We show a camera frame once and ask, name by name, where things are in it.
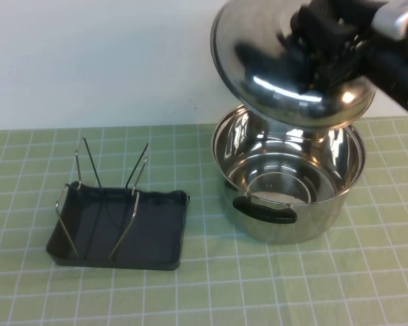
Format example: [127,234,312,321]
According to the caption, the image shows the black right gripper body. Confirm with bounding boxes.
[346,20,390,77]

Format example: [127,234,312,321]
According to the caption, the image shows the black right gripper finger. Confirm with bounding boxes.
[296,2,358,39]
[313,50,365,93]

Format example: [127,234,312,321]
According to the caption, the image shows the stainless steel lid black knob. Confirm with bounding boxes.
[209,0,377,128]

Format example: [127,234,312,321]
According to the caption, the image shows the green checkered tablecloth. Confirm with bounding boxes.
[0,117,408,326]

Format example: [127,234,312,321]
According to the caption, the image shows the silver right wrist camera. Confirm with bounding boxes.
[372,1,408,35]

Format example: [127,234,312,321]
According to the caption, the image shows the stainless steel pot black handles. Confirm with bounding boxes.
[211,104,365,245]

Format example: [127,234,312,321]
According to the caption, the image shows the black tray wire lid rack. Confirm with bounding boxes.
[46,137,191,272]

